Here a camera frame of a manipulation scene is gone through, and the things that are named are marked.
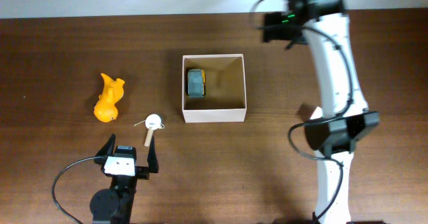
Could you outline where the pink cardboard box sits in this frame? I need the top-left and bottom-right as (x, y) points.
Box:
(181, 53), (247, 123)

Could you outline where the white wooden paddle toy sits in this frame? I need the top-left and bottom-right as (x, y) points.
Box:
(134, 114), (165, 147)

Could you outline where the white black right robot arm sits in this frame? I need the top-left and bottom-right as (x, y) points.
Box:
(259, 0), (380, 224)

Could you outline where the orange rubber fish toy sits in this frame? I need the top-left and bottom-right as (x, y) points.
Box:
(94, 73), (125, 122)

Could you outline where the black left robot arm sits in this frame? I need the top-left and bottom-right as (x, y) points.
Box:
(90, 134), (159, 223)

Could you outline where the colourful puzzle cube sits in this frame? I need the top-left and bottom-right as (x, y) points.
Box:
(310, 106), (323, 120)

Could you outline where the yellow grey toy truck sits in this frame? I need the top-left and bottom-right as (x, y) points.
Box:
(187, 69), (206, 98)

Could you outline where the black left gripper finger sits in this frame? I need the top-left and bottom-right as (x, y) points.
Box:
(96, 134), (116, 156)
(147, 136), (159, 173)

